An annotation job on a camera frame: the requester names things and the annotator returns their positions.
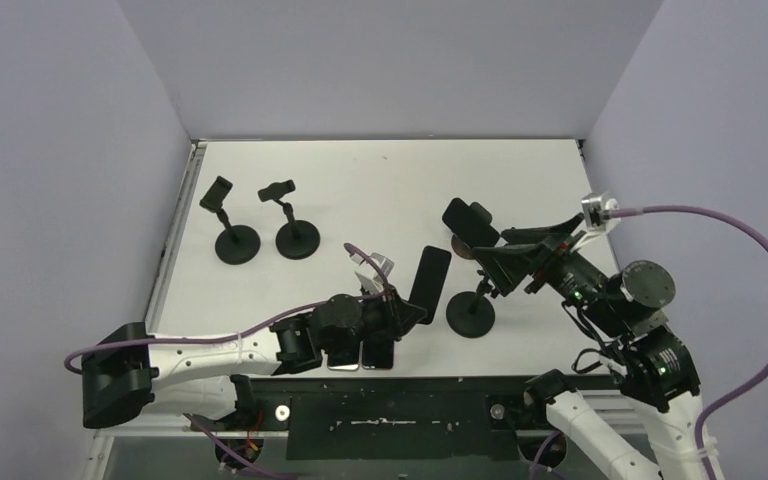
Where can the black phone stand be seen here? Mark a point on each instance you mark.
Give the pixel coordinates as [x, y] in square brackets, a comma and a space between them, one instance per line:
[236, 244]
[296, 239]

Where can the plain black phone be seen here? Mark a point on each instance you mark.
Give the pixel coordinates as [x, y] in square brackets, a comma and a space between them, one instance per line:
[429, 281]

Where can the tall phone stand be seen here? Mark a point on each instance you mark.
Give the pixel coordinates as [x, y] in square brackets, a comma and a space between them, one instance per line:
[471, 314]

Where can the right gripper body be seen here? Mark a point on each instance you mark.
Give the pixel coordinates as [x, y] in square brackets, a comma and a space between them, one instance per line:
[545, 258]

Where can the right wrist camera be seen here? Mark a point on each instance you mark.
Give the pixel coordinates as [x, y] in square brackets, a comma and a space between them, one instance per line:
[597, 209]

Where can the silver black phone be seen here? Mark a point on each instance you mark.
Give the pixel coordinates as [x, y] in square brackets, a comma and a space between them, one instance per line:
[344, 360]

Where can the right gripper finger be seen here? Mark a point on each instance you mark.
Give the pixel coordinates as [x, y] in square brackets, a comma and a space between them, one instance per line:
[508, 266]
[530, 236]

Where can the dark blue phone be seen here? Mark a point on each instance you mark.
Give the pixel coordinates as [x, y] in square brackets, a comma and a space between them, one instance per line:
[469, 225]

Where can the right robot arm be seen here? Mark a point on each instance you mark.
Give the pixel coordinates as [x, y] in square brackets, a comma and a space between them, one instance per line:
[624, 314]

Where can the wooden base phone stand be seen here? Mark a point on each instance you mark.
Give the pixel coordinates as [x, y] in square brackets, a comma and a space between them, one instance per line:
[460, 248]

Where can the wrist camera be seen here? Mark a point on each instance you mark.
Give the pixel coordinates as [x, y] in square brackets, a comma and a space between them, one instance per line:
[597, 209]
[370, 272]

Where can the magenta edged phone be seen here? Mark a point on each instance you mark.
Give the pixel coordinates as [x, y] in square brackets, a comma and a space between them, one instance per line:
[377, 354]

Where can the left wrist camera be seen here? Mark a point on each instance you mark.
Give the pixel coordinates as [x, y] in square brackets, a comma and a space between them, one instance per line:
[370, 272]

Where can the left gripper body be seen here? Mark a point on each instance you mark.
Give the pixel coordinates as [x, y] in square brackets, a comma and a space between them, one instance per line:
[378, 315]

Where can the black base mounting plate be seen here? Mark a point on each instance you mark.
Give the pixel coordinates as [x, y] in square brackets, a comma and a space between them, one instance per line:
[389, 419]

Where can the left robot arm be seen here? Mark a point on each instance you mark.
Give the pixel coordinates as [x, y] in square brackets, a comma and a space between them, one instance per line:
[131, 372]

